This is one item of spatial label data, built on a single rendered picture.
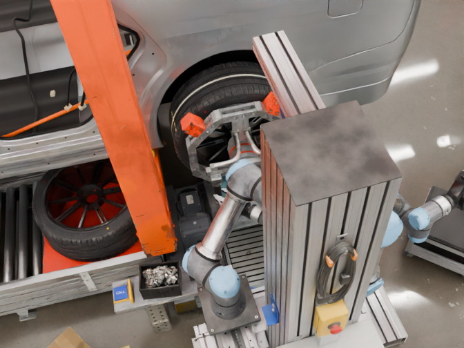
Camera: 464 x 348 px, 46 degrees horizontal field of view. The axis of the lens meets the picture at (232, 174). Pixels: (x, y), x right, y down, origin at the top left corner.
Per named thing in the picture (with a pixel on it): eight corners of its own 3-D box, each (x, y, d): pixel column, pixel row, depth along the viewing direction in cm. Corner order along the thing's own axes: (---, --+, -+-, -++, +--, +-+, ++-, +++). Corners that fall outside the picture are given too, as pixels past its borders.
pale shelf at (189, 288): (193, 266, 289) (192, 263, 287) (199, 295, 279) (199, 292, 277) (112, 284, 286) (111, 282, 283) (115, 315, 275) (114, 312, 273)
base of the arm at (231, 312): (250, 313, 230) (249, 304, 222) (215, 324, 228) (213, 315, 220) (239, 282, 239) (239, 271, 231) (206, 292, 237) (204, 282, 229)
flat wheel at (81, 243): (128, 155, 358) (119, 131, 339) (172, 229, 322) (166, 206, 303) (30, 199, 341) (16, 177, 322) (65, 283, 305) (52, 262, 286)
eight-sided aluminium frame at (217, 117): (288, 163, 307) (291, 93, 264) (292, 172, 303) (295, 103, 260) (193, 184, 302) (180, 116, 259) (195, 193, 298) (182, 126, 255)
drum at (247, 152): (253, 147, 289) (252, 129, 278) (263, 178, 277) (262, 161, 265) (226, 152, 288) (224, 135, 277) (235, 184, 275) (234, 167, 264)
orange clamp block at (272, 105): (273, 105, 270) (283, 92, 264) (277, 117, 265) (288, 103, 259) (261, 102, 266) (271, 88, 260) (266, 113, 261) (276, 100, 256)
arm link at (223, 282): (227, 312, 220) (224, 297, 209) (203, 292, 226) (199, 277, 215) (247, 291, 225) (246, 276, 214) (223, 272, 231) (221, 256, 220)
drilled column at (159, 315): (170, 313, 319) (158, 280, 286) (172, 329, 313) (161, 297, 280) (152, 317, 318) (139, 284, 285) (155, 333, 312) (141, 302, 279)
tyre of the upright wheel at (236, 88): (274, 143, 332) (299, 56, 281) (285, 174, 317) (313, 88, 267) (165, 152, 316) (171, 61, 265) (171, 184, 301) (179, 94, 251)
